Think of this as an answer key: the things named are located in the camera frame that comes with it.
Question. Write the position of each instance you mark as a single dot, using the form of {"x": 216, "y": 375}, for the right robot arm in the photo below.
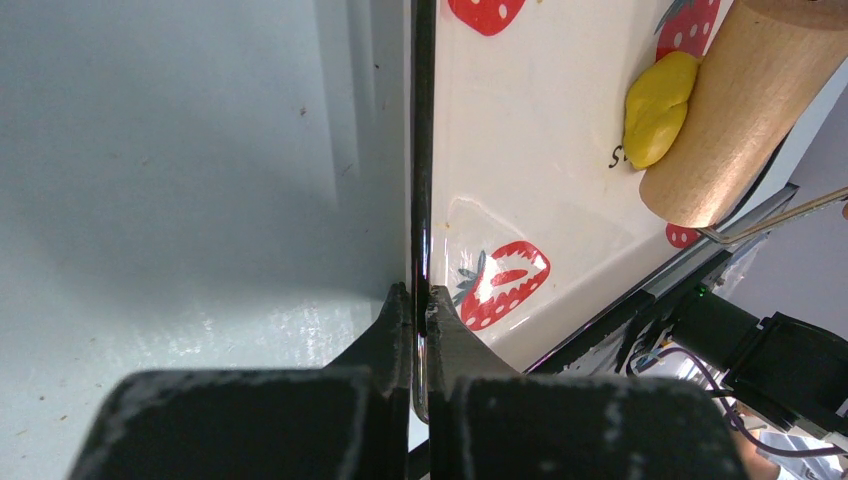
{"x": 791, "y": 373}

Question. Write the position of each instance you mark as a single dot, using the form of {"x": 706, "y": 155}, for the strawberry print tray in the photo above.
{"x": 536, "y": 225}

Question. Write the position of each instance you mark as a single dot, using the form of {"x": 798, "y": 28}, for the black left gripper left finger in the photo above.
{"x": 347, "y": 420}

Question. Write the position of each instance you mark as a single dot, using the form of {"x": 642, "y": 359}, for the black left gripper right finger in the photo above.
{"x": 487, "y": 421}

